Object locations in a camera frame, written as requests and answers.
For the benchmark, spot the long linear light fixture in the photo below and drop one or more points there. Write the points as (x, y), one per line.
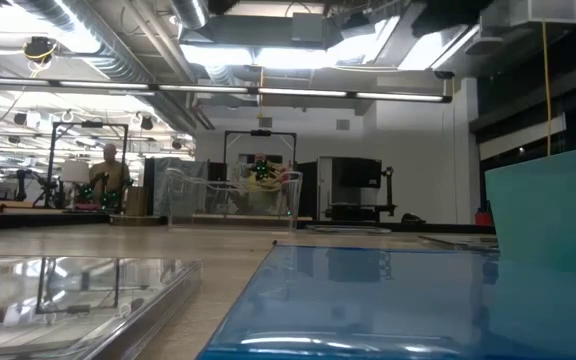
(203, 89)

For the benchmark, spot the brown cardboard box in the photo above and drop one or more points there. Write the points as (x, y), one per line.
(137, 201)

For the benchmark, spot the blue plastic disc case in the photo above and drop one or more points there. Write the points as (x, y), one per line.
(343, 300)

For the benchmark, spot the grey square vent grille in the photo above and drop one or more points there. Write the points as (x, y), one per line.
(343, 125)
(265, 122)

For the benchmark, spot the grey junction box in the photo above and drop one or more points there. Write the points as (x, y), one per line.
(308, 27)

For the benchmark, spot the black rig frame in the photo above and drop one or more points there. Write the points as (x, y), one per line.
(260, 132)
(88, 124)

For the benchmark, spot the white lampshade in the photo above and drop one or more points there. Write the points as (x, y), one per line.
(75, 171)

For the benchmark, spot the grey partition panel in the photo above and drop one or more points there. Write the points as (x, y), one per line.
(160, 185)

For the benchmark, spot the white rectangular box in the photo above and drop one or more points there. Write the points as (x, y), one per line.
(543, 12)

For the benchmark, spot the silver spiral air duct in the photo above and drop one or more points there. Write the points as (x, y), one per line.
(190, 12)
(118, 60)

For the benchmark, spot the black neighbouring robot arm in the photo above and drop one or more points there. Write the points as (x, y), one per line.
(264, 171)
(103, 200)
(23, 185)

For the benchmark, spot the red container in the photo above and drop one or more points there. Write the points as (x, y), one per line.
(483, 218)

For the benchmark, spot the black dome-shaped object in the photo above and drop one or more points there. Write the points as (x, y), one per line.
(413, 218)

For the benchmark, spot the black security camera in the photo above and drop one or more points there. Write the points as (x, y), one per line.
(443, 75)

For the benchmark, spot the clear plastic bin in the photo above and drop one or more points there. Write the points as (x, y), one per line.
(193, 200)

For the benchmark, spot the black equipment cabinet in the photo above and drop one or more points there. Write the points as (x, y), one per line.
(358, 172)

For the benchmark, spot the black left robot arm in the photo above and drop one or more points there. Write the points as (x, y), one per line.
(223, 6)

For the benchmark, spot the person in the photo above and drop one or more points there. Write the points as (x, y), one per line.
(268, 192)
(109, 172)

